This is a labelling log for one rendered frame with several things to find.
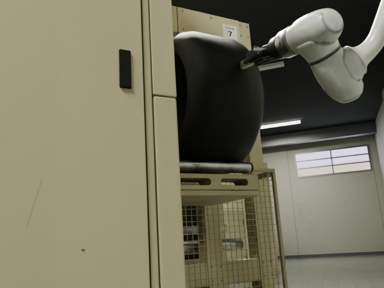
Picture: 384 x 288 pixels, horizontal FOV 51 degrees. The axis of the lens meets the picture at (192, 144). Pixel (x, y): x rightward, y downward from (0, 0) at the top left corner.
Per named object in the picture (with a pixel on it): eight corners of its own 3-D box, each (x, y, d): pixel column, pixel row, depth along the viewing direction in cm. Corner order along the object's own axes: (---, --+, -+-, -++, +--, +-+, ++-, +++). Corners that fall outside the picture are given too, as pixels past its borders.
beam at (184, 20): (133, 23, 187) (132, -6, 190) (117, 47, 209) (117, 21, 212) (242, 45, 214) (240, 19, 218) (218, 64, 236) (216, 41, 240)
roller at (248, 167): (172, 170, 141) (172, 157, 142) (167, 172, 144) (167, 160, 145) (254, 172, 156) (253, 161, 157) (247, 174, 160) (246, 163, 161)
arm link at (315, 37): (277, 32, 119) (299, 70, 122) (315, 12, 106) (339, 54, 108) (298, 16, 124) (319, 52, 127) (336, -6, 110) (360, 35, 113)
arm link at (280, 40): (284, 22, 121) (272, 29, 127) (285, 51, 120) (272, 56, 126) (307, 27, 125) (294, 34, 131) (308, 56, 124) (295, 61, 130)
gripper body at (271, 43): (294, 36, 130) (275, 45, 138) (273, 31, 126) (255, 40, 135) (294, 58, 129) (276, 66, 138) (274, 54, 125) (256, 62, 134)
